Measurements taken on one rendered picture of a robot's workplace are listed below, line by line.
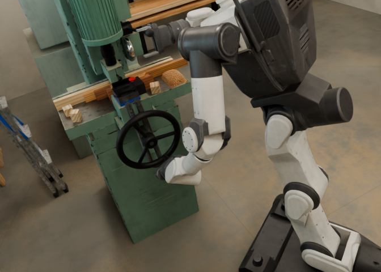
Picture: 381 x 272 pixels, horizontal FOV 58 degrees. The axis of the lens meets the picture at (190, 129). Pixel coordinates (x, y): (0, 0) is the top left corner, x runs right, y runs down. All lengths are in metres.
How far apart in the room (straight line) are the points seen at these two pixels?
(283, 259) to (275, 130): 0.78
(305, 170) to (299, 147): 0.09
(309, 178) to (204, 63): 0.66
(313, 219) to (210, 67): 0.85
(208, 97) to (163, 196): 1.10
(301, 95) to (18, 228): 2.02
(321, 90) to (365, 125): 1.69
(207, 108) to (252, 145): 1.65
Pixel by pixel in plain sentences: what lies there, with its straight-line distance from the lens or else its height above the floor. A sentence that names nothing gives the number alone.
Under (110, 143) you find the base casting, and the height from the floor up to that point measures 0.75.
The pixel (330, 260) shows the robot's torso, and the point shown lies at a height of 0.33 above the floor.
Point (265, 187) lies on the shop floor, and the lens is 2.30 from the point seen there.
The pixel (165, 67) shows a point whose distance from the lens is 1.74.
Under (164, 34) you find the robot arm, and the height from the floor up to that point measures 1.17.
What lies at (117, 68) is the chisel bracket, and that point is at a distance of 1.61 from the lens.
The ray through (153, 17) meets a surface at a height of 0.54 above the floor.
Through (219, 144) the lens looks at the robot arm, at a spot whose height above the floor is 1.03.
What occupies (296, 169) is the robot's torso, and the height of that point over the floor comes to 0.75.
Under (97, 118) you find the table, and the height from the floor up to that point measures 0.89.
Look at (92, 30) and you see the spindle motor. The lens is 1.50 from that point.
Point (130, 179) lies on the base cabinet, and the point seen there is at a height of 0.49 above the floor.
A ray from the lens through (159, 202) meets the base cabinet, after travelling 1.99.
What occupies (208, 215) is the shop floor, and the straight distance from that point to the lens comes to 2.18.
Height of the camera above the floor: 1.72
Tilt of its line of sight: 38 degrees down
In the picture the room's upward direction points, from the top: 10 degrees counter-clockwise
